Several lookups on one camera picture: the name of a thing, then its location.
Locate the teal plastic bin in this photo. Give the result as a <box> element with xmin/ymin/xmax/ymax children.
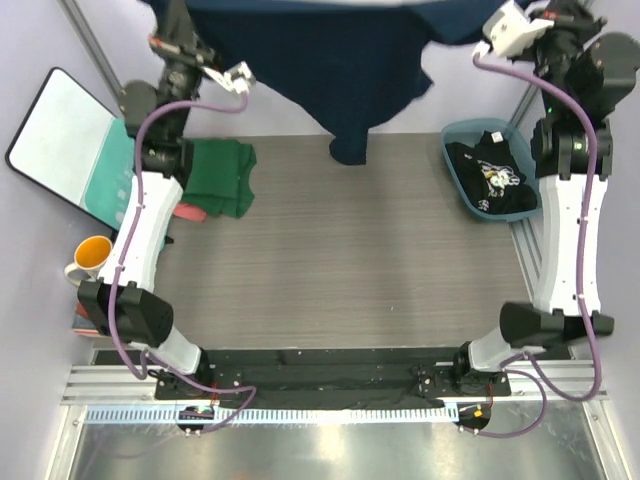
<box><xmin>440</xmin><ymin>118</ymin><xmax>541</xmax><ymax>223</ymax></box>

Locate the black printed t shirt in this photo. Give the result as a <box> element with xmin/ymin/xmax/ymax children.
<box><xmin>445</xmin><ymin>131</ymin><xmax>538</xmax><ymax>215</ymax></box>

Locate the folded pink t shirt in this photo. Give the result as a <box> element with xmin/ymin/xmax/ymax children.
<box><xmin>173</xmin><ymin>203</ymin><xmax>207</xmax><ymax>222</ymax></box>

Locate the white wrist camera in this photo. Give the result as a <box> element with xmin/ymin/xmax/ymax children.
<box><xmin>472</xmin><ymin>1</ymin><xmax>554</xmax><ymax>58</ymax></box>
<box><xmin>203</xmin><ymin>61</ymin><xmax>255</xmax><ymax>95</ymax></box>

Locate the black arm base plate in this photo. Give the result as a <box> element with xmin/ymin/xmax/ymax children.
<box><xmin>92</xmin><ymin>347</ymin><xmax>574</xmax><ymax>401</ymax></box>

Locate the left aluminium frame post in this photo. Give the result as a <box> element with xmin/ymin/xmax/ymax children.
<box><xmin>58</xmin><ymin>0</ymin><xmax>122</xmax><ymax>101</ymax></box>

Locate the navy blue t shirt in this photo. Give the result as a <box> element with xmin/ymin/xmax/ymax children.
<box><xmin>139</xmin><ymin>0</ymin><xmax>506</xmax><ymax>166</ymax></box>

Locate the aluminium frame post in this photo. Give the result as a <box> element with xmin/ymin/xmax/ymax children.
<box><xmin>58</xmin><ymin>0</ymin><xmax>122</xmax><ymax>101</ymax></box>
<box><xmin>510</xmin><ymin>85</ymin><xmax>539</xmax><ymax>127</ymax></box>

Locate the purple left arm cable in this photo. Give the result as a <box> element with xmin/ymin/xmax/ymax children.
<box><xmin>109</xmin><ymin>94</ymin><xmax>259</xmax><ymax>436</ymax></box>

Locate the aluminium front rail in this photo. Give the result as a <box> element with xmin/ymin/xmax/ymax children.
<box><xmin>62</xmin><ymin>361</ymin><xmax>592</xmax><ymax>432</ymax></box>

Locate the right aluminium frame post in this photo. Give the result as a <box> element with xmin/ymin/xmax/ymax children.
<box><xmin>510</xmin><ymin>85</ymin><xmax>539</xmax><ymax>127</ymax></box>

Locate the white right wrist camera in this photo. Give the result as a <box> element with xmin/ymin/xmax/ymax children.
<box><xmin>472</xmin><ymin>1</ymin><xmax>554</xmax><ymax>58</ymax></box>

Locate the stack of books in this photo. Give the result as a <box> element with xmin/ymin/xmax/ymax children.
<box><xmin>72</xmin><ymin>303</ymin><xmax>100</xmax><ymax>337</ymax></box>

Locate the white and teal board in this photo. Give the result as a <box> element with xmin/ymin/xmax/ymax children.
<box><xmin>5</xmin><ymin>67</ymin><xmax>134</xmax><ymax>231</ymax></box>

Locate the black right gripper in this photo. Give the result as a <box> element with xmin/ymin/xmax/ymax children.
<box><xmin>508</xmin><ymin>0</ymin><xmax>608</xmax><ymax>118</ymax></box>

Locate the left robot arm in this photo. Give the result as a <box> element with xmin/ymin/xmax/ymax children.
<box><xmin>78</xmin><ymin>1</ymin><xmax>215</xmax><ymax>399</ymax></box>

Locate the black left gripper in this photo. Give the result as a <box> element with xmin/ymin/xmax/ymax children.
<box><xmin>147</xmin><ymin>0</ymin><xmax>222</xmax><ymax>139</ymax></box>

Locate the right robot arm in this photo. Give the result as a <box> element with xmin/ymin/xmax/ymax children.
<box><xmin>451</xmin><ymin>1</ymin><xmax>639</xmax><ymax>395</ymax></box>

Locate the folded green t shirt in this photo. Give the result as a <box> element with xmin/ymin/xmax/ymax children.
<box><xmin>181</xmin><ymin>138</ymin><xmax>257</xmax><ymax>219</ymax></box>

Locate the yellow inside floral mug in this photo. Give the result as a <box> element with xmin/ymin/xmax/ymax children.
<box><xmin>63</xmin><ymin>235</ymin><xmax>113</xmax><ymax>287</ymax></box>

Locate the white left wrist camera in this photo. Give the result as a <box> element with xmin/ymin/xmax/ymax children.
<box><xmin>203</xmin><ymin>61</ymin><xmax>255</xmax><ymax>95</ymax></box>

